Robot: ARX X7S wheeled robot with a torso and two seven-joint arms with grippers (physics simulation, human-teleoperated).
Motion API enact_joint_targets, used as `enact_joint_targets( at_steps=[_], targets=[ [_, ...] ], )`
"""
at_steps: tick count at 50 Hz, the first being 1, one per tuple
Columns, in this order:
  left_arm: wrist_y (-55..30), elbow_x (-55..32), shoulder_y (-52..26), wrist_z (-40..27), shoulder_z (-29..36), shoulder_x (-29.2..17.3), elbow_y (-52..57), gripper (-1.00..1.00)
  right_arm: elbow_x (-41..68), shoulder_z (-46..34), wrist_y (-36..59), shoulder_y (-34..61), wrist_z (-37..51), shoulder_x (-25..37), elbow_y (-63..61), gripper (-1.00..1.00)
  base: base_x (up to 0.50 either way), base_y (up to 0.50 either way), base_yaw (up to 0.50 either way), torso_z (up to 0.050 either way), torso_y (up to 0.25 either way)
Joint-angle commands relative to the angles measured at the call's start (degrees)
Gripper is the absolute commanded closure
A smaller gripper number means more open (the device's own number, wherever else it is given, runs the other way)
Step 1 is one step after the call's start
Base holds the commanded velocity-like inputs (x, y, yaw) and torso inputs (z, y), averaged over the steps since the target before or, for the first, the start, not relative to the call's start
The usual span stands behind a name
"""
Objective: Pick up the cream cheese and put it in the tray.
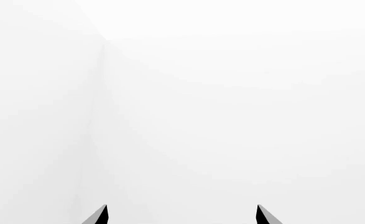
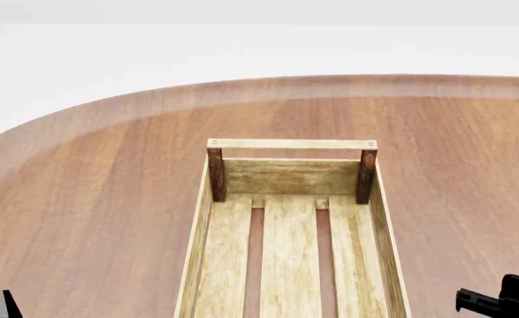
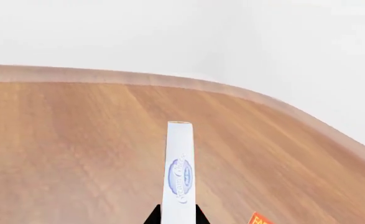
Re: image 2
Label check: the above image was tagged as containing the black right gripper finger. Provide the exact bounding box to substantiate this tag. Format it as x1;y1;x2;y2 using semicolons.
454;287;503;313

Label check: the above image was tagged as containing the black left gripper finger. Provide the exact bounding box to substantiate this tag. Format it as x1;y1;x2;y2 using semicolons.
0;289;25;318

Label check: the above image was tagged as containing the light wooden slatted crate tray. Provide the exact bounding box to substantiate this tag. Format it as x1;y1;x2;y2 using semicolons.
172;138;413;318

